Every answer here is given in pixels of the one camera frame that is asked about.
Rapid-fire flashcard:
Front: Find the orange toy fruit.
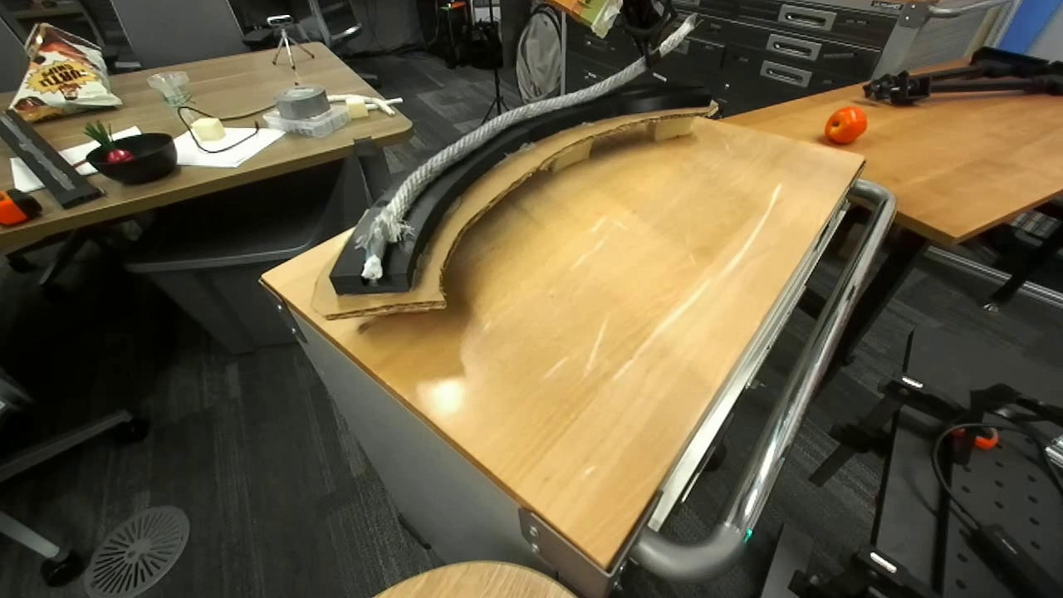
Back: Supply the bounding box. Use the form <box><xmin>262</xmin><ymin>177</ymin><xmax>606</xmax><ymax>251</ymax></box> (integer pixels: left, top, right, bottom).
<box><xmin>825</xmin><ymin>105</ymin><xmax>869</xmax><ymax>146</ymax></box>

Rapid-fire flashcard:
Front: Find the clear plastic cup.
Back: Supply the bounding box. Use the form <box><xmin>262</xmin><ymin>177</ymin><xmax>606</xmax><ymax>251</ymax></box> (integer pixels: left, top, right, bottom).
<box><xmin>147</xmin><ymin>71</ymin><xmax>193</xmax><ymax>110</ymax></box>

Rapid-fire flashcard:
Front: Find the curved brown cardboard sheet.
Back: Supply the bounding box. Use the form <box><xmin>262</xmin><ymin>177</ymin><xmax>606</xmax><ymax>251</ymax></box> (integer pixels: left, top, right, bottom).
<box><xmin>311</xmin><ymin>103</ymin><xmax>720</xmax><ymax>321</ymax></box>

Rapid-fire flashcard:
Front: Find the white paper sheet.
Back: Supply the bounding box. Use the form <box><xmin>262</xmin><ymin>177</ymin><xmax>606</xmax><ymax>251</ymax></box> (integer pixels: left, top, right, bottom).
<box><xmin>173</xmin><ymin>125</ymin><xmax>287</xmax><ymax>170</ymax></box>
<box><xmin>10</xmin><ymin>125</ymin><xmax>143</xmax><ymax>194</ymax></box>

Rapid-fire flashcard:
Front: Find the black folded tripod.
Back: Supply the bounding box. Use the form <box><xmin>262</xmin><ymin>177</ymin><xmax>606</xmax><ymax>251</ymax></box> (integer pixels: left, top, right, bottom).
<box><xmin>862</xmin><ymin>47</ymin><xmax>1063</xmax><ymax>105</ymax></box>

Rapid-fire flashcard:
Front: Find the black curved channel object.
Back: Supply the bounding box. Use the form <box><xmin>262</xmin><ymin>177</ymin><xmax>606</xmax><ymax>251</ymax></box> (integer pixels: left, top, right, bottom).
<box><xmin>330</xmin><ymin>81</ymin><xmax>717</xmax><ymax>297</ymax></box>

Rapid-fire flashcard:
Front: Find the round wooden stool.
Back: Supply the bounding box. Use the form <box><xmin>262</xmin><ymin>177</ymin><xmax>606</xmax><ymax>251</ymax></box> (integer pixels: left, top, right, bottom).
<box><xmin>372</xmin><ymin>561</ymin><xmax>580</xmax><ymax>598</ymax></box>

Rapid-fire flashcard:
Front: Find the orange black tape measure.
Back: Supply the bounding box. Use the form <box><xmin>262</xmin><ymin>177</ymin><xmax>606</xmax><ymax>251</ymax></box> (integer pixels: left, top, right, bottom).
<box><xmin>0</xmin><ymin>189</ymin><xmax>43</xmax><ymax>228</ymax></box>

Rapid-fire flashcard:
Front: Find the grey office chair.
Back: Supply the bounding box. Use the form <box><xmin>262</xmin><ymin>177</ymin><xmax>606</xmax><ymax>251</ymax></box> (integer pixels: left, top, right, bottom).
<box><xmin>106</xmin><ymin>0</ymin><xmax>252</xmax><ymax>69</ymax></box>

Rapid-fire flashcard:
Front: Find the grey cart with wooden top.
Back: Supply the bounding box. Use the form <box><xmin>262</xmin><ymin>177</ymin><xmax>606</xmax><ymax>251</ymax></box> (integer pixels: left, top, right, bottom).
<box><xmin>259</xmin><ymin>115</ymin><xmax>898</xmax><ymax>598</ymax></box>

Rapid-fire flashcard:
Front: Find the light wooden table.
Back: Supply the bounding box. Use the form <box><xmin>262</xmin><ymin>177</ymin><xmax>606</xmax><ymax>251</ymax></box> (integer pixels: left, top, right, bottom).
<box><xmin>721</xmin><ymin>56</ymin><xmax>1063</xmax><ymax>312</ymax></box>

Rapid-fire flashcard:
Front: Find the black bowl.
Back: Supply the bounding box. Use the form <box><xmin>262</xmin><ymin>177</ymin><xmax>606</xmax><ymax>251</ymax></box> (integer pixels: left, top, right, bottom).
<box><xmin>86</xmin><ymin>132</ymin><xmax>179</xmax><ymax>186</ymax></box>

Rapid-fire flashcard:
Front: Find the black drawer cabinet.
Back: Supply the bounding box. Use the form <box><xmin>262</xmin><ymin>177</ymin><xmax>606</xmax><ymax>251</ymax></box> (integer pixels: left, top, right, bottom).
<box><xmin>565</xmin><ymin>0</ymin><xmax>908</xmax><ymax>115</ymax></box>

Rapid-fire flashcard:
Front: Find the red toy radish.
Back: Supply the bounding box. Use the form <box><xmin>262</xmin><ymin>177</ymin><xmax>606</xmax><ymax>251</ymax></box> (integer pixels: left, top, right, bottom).
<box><xmin>83</xmin><ymin>121</ymin><xmax>135</xmax><ymax>165</ymax></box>

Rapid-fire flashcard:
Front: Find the orange snack bag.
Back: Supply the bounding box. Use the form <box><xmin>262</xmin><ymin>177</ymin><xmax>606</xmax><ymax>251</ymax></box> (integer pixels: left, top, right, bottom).
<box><xmin>8</xmin><ymin>22</ymin><xmax>124</xmax><ymax>124</ymax></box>

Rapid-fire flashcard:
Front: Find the office chair base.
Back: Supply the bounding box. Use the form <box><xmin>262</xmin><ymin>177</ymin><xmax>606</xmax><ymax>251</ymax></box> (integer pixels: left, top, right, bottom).
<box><xmin>0</xmin><ymin>365</ymin><xmax>152</xmax><ymax>587</ymax></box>

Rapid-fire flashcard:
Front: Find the round floor vent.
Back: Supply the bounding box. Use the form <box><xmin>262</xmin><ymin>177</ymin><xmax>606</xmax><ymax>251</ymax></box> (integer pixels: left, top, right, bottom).
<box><xmin>83</xmin><ymin>505</ymin><xmax>191</xmax><ymax>598</ymax></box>

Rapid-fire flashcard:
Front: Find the silver cart handle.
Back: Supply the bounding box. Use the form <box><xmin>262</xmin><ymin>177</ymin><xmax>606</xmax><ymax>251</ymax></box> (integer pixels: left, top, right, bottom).
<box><xmin>629</xmin><ymin>179</ymin><xmax>898</xmax><ymax>582</ymax></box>

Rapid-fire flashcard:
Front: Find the yellow green packet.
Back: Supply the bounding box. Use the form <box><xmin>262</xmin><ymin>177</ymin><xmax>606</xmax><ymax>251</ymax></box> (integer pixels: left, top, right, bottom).
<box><xmin>550</xmin><ymin>0</ymin><xmax>623</xmax><ymax>39</ymax></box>

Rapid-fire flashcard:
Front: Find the white plastic tube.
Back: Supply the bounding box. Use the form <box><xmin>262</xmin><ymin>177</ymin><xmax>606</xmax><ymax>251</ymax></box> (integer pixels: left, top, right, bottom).
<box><xmin>327</xmin><ymin>93</ymin><xmax>404</xmax><ymax>119</ymax></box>

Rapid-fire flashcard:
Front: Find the thick grey white rope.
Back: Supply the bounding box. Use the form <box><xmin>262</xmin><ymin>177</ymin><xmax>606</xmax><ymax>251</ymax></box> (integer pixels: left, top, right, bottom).
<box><xmin>357</xmin><ymin>12</ymin><xmax>700</xmax><ymax>282</ymax></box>

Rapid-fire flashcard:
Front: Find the black cable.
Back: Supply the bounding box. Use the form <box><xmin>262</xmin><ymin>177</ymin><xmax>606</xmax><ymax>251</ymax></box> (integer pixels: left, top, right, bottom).
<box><xmin>930</xmin><ymin>419</ymin><xmax>1063</xmax><ymax>537</ymax></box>
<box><xmin>176</xmin><ymin>103</ymin><xmax>280</xmax><ymax>155</ymax></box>

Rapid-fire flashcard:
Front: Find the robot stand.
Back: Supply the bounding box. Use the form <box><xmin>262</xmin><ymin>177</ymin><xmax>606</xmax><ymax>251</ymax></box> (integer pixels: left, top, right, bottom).
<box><xmin>785</xmin><ymin>324</ymin><xmax>1063</xmax><ymax>598</ymax></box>

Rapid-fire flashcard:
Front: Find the grey duct tape roll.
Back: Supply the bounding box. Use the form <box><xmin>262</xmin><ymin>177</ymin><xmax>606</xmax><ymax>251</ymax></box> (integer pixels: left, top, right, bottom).
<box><xmin>275</xmin><ymin>85</ymin><xmax>332</xmax><ymax>122</ymax></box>

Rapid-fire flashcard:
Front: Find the beige foam block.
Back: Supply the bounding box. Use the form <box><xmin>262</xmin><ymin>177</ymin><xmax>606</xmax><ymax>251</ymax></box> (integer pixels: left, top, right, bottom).
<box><xmin>548</xmin><ymin>138</ymin><xmax>595</xmax><ymax>174</ymax></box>

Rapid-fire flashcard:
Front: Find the clear plastic container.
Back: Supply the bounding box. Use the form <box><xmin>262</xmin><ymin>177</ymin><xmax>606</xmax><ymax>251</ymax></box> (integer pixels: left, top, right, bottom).
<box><xmin>263</xmin><ymin>105</ymin><xmax>352</xmax><ymax>139</ymax></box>

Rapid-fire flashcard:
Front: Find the camera on tripod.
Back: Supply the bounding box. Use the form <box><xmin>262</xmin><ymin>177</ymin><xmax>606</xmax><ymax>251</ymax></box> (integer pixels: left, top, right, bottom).
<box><xmin>265</xmin><ymin>14</ymin><xmax>317</xmax><ymax>85</ymax></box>

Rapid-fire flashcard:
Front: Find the long black bar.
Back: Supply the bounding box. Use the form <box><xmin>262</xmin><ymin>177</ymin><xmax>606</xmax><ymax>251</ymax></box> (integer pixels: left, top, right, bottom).
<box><xmin>0</xmin><ymin>109</ymin><xmax>105</xmax><ymax>209</ymax></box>

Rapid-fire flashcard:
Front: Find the brown wooden desk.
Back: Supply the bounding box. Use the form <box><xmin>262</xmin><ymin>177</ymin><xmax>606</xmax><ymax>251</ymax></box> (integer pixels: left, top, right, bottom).
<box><xmin>0</xmin><ymin>42</ymin><xmax>414</xmax><ymax>354</ymax></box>

